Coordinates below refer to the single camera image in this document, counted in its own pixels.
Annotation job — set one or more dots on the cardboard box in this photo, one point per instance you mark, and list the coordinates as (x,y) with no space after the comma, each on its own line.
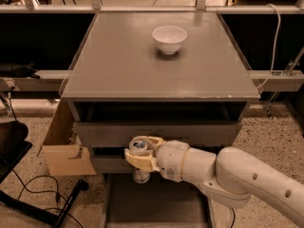
(64,153)

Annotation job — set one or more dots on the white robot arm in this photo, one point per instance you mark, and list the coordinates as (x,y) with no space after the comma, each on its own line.
(229,177)

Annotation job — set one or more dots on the white ceramic bowl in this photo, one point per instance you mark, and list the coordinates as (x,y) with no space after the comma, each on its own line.
(169,39)

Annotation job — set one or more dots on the grey drawer cabinet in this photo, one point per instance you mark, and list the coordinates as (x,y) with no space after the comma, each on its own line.
(120,62)

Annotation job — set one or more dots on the grey drawer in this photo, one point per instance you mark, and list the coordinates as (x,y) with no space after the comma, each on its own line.
(197,123)
(158,203)
(111,160)

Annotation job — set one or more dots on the silver blue redbull can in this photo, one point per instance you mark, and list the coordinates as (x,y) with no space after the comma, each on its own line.
(139,175)

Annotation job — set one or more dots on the grey bottom drawer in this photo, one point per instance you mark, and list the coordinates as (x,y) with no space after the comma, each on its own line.
(158,203)

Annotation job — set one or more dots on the grey top drawer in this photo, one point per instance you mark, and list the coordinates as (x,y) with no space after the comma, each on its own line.
(197,123)

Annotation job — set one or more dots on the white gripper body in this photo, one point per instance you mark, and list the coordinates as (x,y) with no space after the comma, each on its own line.
(169,159)

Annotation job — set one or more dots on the metal frame rail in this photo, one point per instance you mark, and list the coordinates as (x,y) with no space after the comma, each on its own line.
(148,7)

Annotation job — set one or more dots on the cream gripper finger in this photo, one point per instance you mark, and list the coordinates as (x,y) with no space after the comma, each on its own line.
(144,161)
(144,143)

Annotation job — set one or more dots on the grey middle drawer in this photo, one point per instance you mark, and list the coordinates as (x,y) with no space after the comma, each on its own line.
(111,160)

